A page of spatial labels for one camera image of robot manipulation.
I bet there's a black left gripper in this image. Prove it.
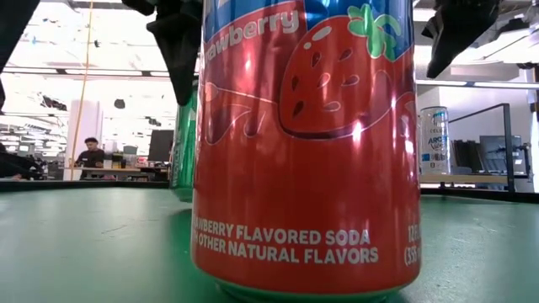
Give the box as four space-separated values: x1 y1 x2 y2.
121 0 204 107

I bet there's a green soda can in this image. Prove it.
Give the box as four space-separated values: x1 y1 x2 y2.
169 79 200 203

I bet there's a white Celsius drink can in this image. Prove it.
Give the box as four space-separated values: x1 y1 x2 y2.
419 105 451 176

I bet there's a red strawberry soda can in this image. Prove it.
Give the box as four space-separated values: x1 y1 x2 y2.
191 0 423 303

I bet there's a black monitor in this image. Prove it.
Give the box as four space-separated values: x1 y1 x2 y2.
478 134 527 173
147 129 175 163

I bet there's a white pillar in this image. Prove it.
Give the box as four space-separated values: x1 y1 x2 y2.
62 98 104 182

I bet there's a black office chair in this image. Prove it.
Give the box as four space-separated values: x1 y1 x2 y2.
451 138 481 174

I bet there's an office desk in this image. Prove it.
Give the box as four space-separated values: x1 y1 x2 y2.
62 166 169 182

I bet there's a person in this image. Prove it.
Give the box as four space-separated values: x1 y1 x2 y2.
0 142 45 181
74 136 106 170

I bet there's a green felt table mat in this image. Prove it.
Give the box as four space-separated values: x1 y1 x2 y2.
0 187 539 303

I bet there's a hanging yellow cord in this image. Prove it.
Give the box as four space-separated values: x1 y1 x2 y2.
68 0 95 182

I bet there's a wooden shelf with black frame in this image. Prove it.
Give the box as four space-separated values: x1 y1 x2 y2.
419 102 532 194

